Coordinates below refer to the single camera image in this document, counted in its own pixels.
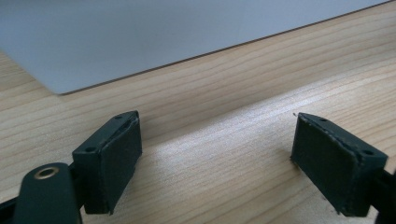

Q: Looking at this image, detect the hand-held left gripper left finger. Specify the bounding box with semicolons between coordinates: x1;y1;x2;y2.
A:
71;110;143;216

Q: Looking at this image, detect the grey mat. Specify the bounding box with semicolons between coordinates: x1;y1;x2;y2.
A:
0;0;390;95

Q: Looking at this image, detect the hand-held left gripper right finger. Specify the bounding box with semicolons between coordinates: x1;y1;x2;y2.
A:
290;112;389;217

